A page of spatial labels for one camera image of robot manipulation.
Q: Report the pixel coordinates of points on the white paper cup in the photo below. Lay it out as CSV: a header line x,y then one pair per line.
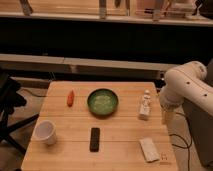
x,y
45,132

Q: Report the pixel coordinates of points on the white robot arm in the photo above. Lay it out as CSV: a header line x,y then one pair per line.
x,y
185,82

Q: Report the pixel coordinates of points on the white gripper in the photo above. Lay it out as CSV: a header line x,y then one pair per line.
x,y
167,114

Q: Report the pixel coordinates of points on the green ceramic bowl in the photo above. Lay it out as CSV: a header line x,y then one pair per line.
x,y
102,102

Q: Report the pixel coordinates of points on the white spray bottle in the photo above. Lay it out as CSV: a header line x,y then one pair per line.
x,y
144,111

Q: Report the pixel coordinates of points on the black office chair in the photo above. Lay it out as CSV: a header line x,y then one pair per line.
x,y
9,99

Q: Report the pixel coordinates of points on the black remote control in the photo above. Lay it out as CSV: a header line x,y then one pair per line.
x,y
94,140

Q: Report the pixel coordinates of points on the orange carrot toy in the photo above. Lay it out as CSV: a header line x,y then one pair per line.
x,y
70,98

